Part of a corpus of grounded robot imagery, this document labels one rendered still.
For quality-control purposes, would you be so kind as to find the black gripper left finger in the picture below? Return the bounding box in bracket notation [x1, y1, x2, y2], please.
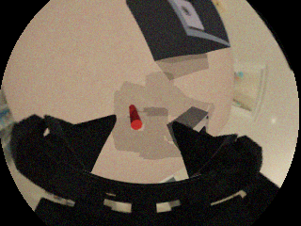
[44, 114, 117, 172]

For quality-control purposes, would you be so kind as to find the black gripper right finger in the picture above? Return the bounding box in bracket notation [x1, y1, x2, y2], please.
[172, 121, 238, 178]

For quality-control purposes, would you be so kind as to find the red peg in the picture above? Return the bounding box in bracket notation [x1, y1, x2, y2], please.
[129, 105, 143, 129]

